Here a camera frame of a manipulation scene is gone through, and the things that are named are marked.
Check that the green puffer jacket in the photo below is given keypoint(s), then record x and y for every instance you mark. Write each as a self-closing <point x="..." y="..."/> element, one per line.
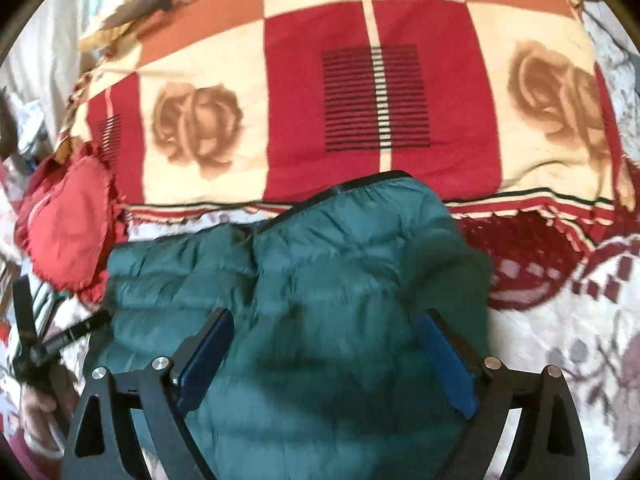
<point x="325" y="270"/>

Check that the red ruffled cushion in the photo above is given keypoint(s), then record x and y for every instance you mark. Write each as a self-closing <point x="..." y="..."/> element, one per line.
<point x="70" y="225"/>

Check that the red cream rose blanket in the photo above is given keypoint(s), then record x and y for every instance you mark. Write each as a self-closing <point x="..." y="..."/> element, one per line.
<point x="310" y="160"/>

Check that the person's left hand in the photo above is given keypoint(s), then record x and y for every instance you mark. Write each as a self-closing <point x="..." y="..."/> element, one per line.
<point x="37" y="420"/>

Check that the floral bedsheet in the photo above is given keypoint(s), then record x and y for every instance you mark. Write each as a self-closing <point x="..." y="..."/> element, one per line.
<point x="550" y="320"/>

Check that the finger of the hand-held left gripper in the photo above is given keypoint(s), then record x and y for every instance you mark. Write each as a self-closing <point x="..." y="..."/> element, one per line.
<point x="80" y="330"/>
<point x="25" y="310"/>

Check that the person's left forearm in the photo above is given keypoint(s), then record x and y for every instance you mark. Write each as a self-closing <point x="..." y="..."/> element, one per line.
<point x="25" y="465"/>

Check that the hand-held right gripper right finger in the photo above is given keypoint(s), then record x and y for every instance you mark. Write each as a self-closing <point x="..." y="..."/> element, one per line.
<point x="445" y="360"/>

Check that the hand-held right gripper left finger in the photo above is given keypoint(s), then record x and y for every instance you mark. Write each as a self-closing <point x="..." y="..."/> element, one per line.
<point x="205" y="360"/>

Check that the striped cloth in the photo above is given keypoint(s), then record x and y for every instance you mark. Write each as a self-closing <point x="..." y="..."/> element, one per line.
<point x="47" y="310"/>

